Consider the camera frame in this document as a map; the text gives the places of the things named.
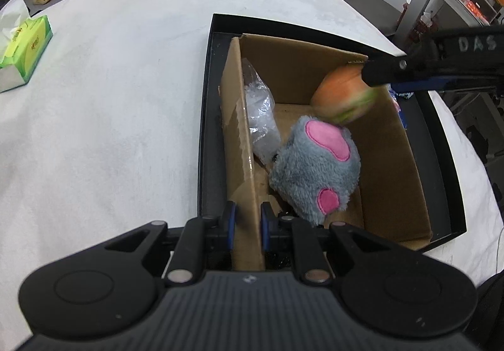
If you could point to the plush hamburger toy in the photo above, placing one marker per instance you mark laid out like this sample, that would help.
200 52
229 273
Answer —
343 96

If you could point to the purple tissue pack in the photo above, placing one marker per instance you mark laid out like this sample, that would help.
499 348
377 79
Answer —
396 97

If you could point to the grey pink plush paw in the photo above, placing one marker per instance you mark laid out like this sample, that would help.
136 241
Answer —
317 170

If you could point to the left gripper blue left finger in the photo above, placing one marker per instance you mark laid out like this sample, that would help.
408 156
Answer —
204 244

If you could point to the brown cardboard box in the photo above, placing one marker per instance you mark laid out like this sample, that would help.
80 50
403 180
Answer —
389 200

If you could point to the green tissue box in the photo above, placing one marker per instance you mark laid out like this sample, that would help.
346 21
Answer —
23 51

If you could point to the white desk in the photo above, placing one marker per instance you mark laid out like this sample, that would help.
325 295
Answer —
423 15

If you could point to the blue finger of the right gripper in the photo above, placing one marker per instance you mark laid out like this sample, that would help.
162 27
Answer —
451 83
396 71

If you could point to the clear plastic bag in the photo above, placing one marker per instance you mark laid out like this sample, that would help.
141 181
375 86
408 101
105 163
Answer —
260 104

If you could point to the black tray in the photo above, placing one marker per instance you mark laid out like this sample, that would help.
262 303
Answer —
426 136

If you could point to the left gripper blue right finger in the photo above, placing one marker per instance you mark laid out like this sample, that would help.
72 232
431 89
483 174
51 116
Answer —
291 244

